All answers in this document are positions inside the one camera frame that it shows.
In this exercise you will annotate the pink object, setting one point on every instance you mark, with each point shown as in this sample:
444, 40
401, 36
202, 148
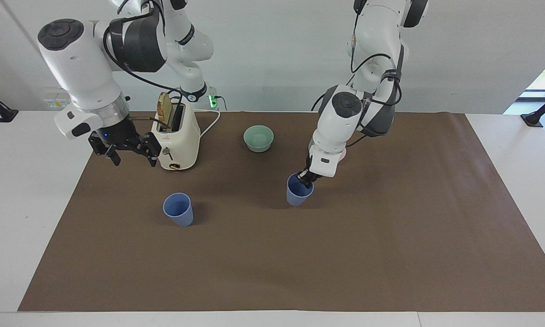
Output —
343, 156

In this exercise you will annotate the green bowl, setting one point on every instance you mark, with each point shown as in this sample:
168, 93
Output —
258, 138

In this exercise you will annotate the blue cup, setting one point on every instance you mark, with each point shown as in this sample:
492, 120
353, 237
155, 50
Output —
295, 195
179, 211

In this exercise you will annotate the cream toaster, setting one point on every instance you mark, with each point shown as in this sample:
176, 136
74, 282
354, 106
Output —
181, 145

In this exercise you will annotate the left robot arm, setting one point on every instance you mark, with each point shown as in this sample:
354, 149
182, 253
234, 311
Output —
336, 127

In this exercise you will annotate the black stand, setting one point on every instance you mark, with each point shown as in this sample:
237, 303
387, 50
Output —
2, 113
537, 116

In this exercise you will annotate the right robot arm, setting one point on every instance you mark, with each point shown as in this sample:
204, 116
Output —
81, 68

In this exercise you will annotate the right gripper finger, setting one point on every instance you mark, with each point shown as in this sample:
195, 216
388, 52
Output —
149, 144
100, 146

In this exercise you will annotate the toast slice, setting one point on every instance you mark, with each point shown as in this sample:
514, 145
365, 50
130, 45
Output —
164, 107

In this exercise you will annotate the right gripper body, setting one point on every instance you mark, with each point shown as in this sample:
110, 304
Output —
117, 131

